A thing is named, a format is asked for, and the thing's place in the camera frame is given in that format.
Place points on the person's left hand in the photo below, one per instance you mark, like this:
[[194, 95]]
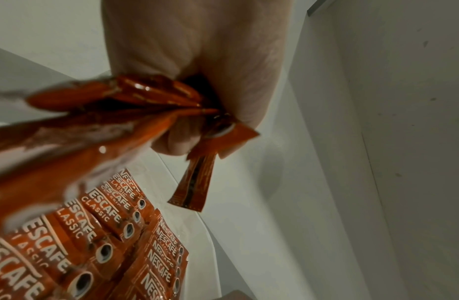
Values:
[[214, 38]]

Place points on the person's right hand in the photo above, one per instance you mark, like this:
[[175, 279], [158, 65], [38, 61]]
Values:
[[233, 295]]

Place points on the white plastic tray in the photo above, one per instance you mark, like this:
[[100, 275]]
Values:
[[200, 234]]

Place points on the pile of red Nescafe sachets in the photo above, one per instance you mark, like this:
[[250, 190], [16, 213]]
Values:
[[85, 243]]

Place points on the bunch of Nescafe sachets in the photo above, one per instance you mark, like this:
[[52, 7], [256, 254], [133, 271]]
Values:
[[85, 131]]

